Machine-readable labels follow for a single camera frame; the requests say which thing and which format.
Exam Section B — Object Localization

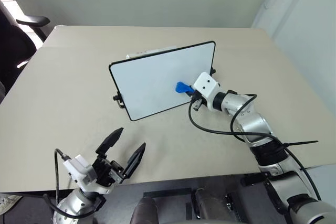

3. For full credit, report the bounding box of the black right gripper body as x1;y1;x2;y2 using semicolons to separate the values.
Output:
188;91;208;112

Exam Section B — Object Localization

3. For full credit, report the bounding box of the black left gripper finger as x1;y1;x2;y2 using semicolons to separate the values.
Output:
94;127;124;160
121;142;147;179

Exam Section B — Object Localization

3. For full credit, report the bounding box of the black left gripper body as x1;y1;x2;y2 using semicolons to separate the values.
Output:
91;155;127;186

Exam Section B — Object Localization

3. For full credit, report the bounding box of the blue whiteboard eraser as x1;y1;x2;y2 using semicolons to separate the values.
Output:
175;81;193;94

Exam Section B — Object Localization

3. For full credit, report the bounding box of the long black tape strip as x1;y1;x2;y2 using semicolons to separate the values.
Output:
143;187;193;198

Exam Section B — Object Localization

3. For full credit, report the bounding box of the dark rounded brown shape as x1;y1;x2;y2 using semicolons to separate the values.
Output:
129;197;160;224

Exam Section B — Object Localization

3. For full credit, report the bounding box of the white flat box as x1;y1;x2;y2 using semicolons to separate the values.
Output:
125;46;184;60

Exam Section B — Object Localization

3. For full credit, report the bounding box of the short black tape strip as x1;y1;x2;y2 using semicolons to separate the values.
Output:
185;202;194;220

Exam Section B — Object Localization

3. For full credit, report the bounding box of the dark rounded grey shape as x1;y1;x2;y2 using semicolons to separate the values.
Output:
191;188;211;220

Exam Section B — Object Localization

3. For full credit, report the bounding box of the white sneaker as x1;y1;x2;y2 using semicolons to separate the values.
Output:
0;193;24;216

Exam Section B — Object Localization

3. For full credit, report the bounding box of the black zip tie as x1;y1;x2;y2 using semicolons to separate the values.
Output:
282;140;319;148

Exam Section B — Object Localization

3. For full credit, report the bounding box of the black office chair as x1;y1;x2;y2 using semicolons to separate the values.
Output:
0;0;51;104

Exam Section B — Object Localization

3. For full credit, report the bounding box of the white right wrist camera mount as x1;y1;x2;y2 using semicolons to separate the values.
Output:
192;72;223;110

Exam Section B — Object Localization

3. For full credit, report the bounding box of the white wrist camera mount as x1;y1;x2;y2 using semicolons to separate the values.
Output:
192;72;223;110
62;154;98;187

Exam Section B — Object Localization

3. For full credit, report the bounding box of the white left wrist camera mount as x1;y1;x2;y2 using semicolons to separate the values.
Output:
62;154;98;187

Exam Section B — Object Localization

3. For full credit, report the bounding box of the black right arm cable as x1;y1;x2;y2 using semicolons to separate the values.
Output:
188;93;322;201

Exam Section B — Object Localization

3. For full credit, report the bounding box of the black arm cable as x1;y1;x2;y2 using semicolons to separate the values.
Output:
43;148;73;220
188;93;322;201

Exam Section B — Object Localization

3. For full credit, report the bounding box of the whiteboard with black frame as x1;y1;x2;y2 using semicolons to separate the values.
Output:
109;40;217;122

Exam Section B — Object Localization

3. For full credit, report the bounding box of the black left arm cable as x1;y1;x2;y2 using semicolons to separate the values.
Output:
43;148;73;220

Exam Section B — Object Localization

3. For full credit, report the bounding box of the small black bracket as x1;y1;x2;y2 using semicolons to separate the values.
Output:
225;193;235;212

